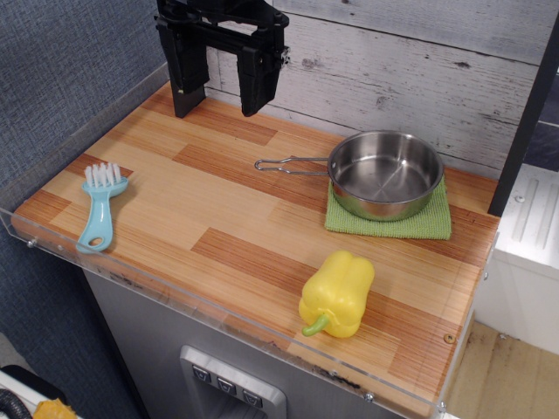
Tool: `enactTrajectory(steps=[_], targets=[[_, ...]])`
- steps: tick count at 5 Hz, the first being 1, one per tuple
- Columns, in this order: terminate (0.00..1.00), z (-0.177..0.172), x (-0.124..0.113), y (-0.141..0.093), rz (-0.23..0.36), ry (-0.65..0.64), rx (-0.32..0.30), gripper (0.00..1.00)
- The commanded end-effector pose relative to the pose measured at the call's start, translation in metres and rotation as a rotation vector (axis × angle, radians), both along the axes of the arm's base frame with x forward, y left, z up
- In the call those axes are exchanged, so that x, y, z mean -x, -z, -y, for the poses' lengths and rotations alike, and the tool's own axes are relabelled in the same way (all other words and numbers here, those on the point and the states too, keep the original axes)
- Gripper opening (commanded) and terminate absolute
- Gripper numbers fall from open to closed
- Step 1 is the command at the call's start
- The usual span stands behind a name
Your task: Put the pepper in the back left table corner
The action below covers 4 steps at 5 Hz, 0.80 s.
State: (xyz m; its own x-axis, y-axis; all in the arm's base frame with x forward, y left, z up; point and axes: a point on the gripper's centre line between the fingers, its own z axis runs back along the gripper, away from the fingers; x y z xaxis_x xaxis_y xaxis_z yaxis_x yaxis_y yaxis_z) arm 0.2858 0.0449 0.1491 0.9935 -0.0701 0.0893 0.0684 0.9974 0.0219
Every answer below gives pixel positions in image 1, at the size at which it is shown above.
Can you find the black vertical post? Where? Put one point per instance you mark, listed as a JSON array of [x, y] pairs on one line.
[[530, 116]]

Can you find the light blue scrub brush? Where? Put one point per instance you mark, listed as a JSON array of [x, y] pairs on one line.
[[103, 182]]

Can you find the yellow toy bell pepper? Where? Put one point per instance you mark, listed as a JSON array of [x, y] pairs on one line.
[[334, 299]]

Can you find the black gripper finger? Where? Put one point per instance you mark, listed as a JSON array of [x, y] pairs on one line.
[[258, 74], [187, 65]]

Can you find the stainless steel pan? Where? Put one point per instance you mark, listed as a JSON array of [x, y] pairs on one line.
[[381, 176]]

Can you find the grey toy fridge cabinet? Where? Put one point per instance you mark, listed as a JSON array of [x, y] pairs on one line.
[[150, 335]]

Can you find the yellow object bottom left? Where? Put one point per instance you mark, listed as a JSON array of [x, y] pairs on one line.
[[54, 409]]

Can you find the clear acrylic table guard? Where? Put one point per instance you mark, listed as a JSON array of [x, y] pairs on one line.
[[200, 226]]

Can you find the white side cabinet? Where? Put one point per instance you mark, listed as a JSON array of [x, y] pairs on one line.
[[518, 291]]

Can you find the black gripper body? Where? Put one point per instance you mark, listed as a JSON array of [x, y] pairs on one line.
[[228, 26]]

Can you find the silver dispenser button panel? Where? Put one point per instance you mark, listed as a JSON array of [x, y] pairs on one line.
[[219, 390]]

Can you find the green cloth mat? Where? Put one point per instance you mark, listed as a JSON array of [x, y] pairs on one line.
[[433, 222]]

